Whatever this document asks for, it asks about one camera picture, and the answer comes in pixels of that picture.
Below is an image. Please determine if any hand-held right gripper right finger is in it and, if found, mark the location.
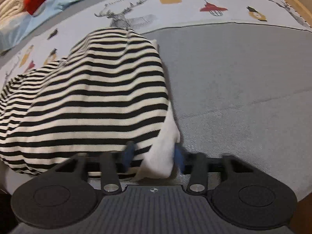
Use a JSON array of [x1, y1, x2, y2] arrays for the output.
[[174, 143, 257, 196]]

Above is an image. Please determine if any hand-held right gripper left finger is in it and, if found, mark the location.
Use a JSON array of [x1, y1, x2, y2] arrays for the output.
[[55, 141, 136, 196]]

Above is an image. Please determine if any black white striped hoodie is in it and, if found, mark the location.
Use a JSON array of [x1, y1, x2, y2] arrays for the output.
[[0, 27, 181, 182]]

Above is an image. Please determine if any printed grey white bed sheet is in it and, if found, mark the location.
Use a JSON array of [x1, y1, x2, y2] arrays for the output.
[[0, 0, 312, 200]]

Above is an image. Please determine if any light blue duvet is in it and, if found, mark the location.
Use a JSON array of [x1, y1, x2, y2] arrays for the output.
[[0, 0, 115, 52]]

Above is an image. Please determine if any cream folded blanket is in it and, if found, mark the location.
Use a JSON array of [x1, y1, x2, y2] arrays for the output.
[[0, 0, 30, 30]]

